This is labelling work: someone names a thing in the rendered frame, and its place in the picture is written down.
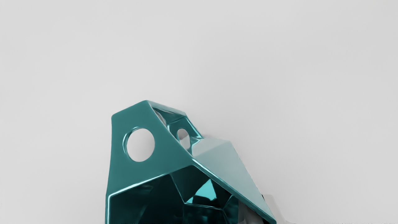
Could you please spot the teal faceted mug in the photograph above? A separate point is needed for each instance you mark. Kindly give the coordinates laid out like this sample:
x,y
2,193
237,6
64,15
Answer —
x,y
174,155

